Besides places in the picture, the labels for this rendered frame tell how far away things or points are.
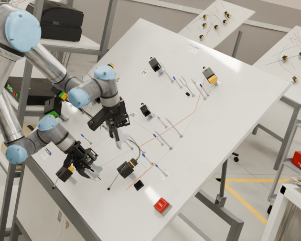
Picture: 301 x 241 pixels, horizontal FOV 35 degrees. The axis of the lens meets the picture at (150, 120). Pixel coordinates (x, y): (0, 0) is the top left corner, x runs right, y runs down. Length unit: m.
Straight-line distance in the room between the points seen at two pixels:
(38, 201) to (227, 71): 1.24
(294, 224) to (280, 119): 4.36
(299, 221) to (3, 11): 1.21
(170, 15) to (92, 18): 1.74
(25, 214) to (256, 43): 9.63
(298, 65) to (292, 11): 5.99
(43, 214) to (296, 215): 1.43
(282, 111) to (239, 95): 3.94
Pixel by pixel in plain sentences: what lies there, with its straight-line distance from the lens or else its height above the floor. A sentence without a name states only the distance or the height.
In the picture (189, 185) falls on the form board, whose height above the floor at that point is 1.20.
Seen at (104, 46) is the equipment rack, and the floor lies 1.47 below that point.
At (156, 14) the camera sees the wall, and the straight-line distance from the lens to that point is 10.39.
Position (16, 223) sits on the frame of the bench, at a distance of 3.08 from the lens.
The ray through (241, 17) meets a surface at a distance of 8.06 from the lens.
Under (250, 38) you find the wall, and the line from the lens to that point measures 11.81.
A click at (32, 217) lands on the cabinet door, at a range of 2.85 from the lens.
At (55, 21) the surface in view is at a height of 1.57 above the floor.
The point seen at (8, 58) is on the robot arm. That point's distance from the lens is 1.54.
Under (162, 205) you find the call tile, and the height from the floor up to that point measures 1.11.
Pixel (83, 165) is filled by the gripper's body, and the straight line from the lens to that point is 2.03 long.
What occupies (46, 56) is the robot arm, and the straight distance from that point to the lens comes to 1.78.
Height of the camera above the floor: 2.02
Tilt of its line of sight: 18 degrees down
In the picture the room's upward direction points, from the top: 14 degrees clockwise
